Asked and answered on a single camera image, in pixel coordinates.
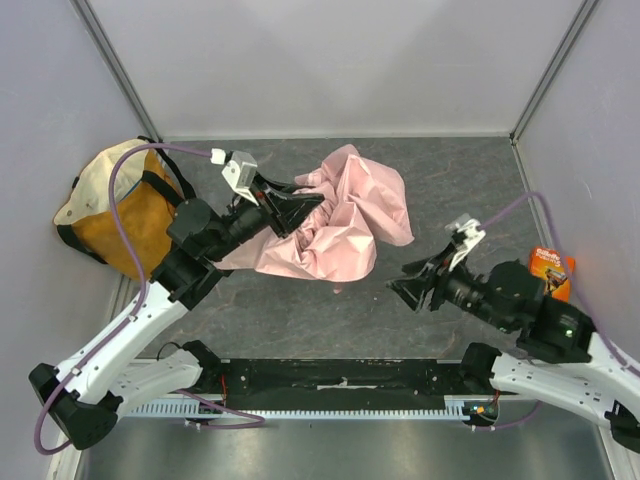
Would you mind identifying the pink and black folding umbrella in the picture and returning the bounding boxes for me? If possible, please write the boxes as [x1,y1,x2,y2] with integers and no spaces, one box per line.
[215,144,414,292]

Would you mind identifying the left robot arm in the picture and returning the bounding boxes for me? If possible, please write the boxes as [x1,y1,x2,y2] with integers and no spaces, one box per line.
[28,174,324,450]

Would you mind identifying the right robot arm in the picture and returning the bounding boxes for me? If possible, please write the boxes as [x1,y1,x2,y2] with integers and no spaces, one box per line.
[387,245,639,452]

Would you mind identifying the orange razor box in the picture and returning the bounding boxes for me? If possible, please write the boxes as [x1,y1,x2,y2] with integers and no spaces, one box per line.
[529,246,571,302]

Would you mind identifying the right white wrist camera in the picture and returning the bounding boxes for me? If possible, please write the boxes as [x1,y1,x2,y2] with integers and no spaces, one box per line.
[445,213,486,272]

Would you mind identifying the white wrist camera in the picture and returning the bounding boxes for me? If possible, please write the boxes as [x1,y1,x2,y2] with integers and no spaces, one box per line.
[445,213,486,272]
[210,148,258,205]

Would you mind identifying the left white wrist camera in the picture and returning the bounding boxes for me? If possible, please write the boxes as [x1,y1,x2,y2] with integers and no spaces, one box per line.
[210,148,258,205]

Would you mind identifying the light blue cable duct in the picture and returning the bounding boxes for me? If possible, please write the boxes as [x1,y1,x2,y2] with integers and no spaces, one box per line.
[126,396,470,421]

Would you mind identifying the yellow tote bag black handles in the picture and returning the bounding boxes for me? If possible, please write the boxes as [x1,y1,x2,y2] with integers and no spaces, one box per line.
[53,136,196,279]

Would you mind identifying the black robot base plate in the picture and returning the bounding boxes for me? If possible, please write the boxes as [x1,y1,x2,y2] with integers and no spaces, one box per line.
[182,340,495,410]

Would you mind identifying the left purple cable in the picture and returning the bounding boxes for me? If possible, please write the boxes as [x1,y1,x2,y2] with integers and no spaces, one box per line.
[33,143,221,455]

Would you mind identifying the purple cable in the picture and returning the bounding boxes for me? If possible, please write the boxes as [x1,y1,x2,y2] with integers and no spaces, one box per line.
[33,143,221,455]
[477,192,640,379]

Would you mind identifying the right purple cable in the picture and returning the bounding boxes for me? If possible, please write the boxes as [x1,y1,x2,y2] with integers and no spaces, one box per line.
[477,192,640,379]

